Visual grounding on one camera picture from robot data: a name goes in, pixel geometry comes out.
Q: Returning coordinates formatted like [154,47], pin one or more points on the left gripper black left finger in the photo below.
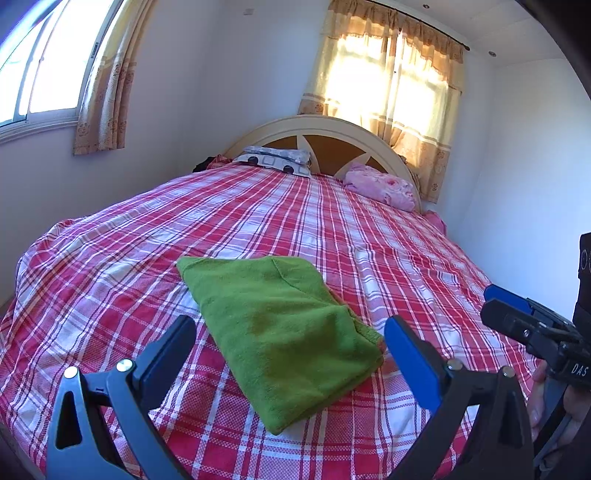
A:
[79,442]

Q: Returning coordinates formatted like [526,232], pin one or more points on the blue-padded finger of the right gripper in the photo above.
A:
[526,305]

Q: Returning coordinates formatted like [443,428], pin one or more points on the side window with frame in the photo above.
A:
[47,51]

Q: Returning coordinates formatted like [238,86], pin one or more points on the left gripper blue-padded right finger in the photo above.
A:
[499,445]

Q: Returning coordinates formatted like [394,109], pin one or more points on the red white plaid bedsheet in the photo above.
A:
[96,289]

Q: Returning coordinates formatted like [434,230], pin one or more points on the pink floral pillow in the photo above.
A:
[391,190]

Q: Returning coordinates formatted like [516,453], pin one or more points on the beige curtain at side window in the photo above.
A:
[102,118]

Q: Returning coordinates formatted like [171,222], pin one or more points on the grey white patterned pillow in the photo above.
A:
[289,161]

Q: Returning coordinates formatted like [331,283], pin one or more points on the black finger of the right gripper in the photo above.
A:
[535,335]

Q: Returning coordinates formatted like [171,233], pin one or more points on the person's right hand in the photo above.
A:
[576,404]

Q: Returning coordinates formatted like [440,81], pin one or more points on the cream wooden arched headboard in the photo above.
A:
[334,144]

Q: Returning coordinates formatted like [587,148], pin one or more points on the beige curtain behind headboard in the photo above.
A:
[396,76]

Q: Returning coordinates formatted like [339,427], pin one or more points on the green orange white striped sweater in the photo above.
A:
[292,346]

